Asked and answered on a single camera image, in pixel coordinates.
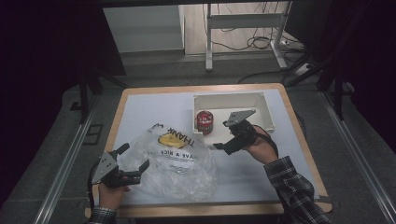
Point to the red can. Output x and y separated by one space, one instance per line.
204 122

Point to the white table mat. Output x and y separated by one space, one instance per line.
155 109

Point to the white cabinet panel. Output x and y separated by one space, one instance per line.
143 28

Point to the wooden table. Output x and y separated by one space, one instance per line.
124 93

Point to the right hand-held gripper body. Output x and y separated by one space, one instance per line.
238 117

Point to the black stand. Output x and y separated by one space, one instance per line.
83 99
337 93

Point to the white plastic box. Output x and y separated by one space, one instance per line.
230 101

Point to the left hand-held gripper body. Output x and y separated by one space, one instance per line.
104 166

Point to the person's right hand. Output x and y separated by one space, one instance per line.
264 149

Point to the white metal desk frame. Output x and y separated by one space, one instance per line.
243 21

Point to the aluminium rail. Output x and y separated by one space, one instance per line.
358 149
65 168

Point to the clear printed plastic bag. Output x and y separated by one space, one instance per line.
183 177

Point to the white power strip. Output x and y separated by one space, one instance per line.
302 69

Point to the person's left hand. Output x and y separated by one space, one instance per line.
109 196

